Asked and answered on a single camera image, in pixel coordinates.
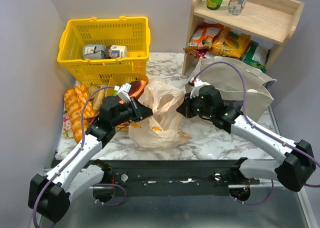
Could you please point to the wooden shelf unit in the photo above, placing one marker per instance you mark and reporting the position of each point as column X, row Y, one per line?
column 271, row 20

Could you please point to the yellow food tray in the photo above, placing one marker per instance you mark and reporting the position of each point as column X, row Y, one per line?
column 118, row 80

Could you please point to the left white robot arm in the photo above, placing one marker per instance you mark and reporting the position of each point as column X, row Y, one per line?
column 50, row 195

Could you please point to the brown toy bread slices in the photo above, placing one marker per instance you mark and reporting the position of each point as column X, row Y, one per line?
column 97, row 98

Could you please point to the grey wrapped package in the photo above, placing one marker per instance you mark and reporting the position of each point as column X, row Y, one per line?
column 94, row 52

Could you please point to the toy bread loaf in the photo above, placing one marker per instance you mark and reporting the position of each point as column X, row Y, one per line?
column 74, row 110

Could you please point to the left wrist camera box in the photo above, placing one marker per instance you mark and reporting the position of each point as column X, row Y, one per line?
column 123, row 92

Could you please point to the braided orange toy bread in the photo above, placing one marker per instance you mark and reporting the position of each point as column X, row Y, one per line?
column 82, row 95

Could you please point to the red snack bag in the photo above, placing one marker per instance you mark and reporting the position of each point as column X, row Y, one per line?
column 196, row 53

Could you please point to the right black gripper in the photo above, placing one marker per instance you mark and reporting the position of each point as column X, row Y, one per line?
column 188, row 108

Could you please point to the beige canvas tote bag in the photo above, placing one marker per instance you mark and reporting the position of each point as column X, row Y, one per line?
column 225, row 79

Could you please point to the yellow plastic shopping basket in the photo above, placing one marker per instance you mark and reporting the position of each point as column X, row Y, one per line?
column 89, row 34

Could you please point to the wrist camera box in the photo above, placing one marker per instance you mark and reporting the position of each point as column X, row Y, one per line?
column 196, row 85
column 123, row 92

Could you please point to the clear plastic bottle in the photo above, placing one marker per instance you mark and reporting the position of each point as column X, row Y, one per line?
column 235, row 7

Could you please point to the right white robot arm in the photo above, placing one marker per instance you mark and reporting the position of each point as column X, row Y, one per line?
column 293, row 162

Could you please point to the yellow chips bag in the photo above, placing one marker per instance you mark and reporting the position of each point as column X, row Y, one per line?
column 230, row 44

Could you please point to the green snack bag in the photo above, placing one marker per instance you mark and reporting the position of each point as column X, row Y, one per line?
column 256, row 56

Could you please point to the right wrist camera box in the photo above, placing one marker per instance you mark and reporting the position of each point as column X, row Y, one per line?
column 196, row 85

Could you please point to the brown milk carton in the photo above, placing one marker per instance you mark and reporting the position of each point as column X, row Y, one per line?
column 116, row 51

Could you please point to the banana print plastic bag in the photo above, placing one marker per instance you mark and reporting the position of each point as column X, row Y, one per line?
column 161, row 130

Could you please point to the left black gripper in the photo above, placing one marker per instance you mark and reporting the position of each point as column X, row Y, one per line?
column 136, row 110

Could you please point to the orange snack bag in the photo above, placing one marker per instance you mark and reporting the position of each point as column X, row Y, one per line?
column 204, row 35

